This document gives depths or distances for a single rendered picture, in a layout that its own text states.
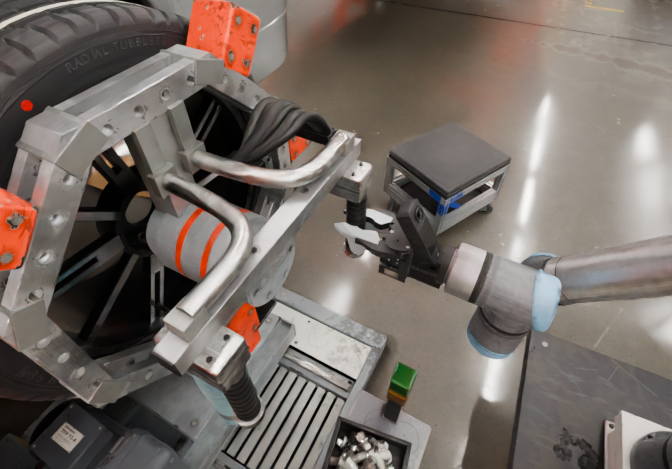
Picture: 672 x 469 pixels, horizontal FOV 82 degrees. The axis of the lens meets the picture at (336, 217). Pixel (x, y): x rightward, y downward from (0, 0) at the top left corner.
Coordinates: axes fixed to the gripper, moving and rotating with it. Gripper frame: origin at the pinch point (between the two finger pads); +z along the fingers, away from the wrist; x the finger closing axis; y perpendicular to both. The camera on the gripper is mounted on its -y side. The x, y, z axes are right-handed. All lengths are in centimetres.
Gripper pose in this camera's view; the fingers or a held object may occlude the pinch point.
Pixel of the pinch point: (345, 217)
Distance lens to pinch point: 71.5
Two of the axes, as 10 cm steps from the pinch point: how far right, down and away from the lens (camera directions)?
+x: 4.7, -6.4, 6.1
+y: 0.0, 6.9, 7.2
